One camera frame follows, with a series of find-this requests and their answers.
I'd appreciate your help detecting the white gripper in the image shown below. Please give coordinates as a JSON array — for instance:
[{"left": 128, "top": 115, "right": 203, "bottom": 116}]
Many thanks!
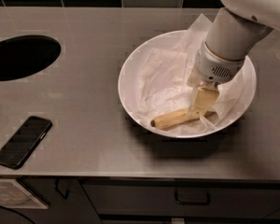
[{"left": 189, "top": 39, "right": 245, "bottom": 119}]

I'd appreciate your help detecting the yellow banana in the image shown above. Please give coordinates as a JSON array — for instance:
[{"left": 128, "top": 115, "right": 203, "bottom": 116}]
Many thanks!
[{"left": 150, "top": 108, "right": 202, "bottom": 130}]

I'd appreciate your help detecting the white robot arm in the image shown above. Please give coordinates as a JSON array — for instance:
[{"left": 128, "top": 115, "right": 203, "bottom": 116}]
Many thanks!
[{"left": 189, "top": 0, "right": 280, "bottom": 117}]

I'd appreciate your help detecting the white bowl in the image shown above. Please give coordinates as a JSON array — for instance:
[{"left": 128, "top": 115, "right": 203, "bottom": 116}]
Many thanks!
[{"left": 119, "top": 30, "right": 257, "bottom": 138}]

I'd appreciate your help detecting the white crumpled paper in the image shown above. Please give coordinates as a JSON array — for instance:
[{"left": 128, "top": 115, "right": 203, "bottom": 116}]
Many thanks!
[{"left": 135, "top": 15, "right": 244, "bottom": 137}]

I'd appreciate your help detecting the dark drawer front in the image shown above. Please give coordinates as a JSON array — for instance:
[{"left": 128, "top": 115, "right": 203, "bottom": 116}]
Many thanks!
[{"left": 82, "top": 181, "right": 280, "bottom": 219}]

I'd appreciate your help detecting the black round countertop hole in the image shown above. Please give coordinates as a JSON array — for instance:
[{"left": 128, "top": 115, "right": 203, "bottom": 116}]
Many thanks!
[{"left": 0, "top": 35, "right": 62, "bottom": 81}]

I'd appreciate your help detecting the black smartphone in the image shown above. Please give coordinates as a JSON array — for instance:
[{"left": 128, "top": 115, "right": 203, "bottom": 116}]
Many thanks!
[{"left": 0, "top": 116, "right": 52, "bottom": 170}]

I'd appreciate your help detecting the white framed paper sign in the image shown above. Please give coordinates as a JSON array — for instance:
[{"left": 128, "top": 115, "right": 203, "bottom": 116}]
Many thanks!
[{"left": 0, "top": 179, "right": 49, "bottom": 209}]

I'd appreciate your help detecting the black drawer handle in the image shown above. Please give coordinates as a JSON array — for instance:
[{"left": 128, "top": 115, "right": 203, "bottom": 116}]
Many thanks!
[{"left": 175, "top": 188, "right": 211, "bottom": 206}]

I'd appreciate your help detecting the black cabinet door handle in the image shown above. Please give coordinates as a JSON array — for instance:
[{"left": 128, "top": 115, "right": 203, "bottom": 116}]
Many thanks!
[{"left": 54, "top": 179, "right": 70, "bottom": 200}]

